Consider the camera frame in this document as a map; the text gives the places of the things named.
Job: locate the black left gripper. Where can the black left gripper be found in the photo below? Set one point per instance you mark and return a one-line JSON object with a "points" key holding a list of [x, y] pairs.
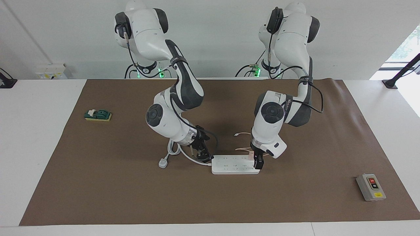
{"points": [[257, 150]]}

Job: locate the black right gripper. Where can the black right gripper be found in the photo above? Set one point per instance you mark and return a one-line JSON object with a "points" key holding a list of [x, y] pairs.
{"points": [[198, 141]]}

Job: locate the pink charger adapter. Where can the pink charger adapter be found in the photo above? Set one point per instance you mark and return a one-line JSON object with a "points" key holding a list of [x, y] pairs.
{"points": [[250, 153]]}

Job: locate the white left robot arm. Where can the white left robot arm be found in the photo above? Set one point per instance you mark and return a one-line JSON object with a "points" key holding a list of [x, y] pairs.
{"points": [[292, 39]]}

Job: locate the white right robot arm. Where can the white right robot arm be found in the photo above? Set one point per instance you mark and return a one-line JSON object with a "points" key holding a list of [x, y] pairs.
{"points": [[151, 36]]}

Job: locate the brown table mat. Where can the brown table mat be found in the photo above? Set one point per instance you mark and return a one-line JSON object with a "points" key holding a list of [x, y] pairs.
{"points": [[210, 203]]}

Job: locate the grey push button box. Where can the grey push button box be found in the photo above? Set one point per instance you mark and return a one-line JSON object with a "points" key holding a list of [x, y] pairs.
{"points": [[370, 188]]}

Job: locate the black desk clamp stand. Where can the black desk clamp stand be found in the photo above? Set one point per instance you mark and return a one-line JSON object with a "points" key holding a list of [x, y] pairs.
{"points": [[6, 82], [390, 84]]}

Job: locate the green switch on yellow base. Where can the green switch on yellow base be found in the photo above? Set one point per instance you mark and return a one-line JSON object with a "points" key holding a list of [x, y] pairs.
{"points": [[98, 114]]}

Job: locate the white wall socket box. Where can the white wall socket box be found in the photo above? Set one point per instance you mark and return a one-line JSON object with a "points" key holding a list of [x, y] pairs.
{"points": [[51, 72]]}

